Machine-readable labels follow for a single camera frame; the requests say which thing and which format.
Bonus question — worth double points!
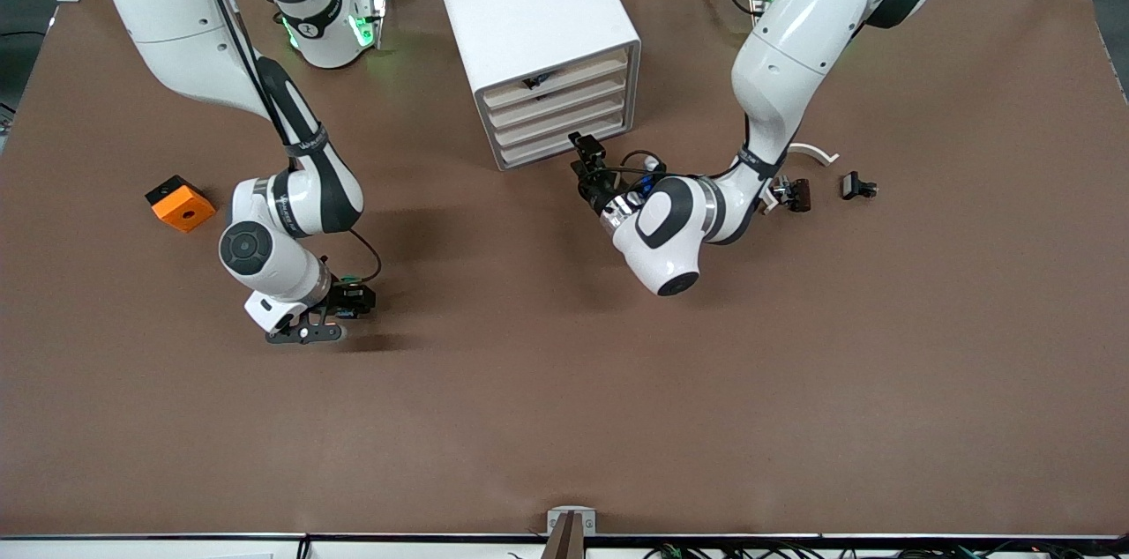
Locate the tangled black cables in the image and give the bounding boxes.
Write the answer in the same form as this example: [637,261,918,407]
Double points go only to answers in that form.
[644,541,1129,559]

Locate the white curved pipe clamp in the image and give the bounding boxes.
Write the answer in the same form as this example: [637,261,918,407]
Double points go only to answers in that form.
[759,143,841,216]

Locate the orange black switch box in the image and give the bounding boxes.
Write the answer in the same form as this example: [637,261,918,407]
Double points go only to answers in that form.
[145,175,217,234]

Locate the brown paper table cover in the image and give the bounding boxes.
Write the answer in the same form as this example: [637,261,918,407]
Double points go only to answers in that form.
[0,0,1129,538]

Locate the small black connector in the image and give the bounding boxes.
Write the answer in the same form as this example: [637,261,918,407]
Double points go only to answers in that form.
[769,175,812,213]

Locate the grey metal bracket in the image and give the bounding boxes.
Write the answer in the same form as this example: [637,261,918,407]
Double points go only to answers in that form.
[547,506,597,536]

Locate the dark camera pole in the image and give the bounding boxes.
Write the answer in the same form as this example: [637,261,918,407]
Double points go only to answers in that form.
[542,513,587,559]

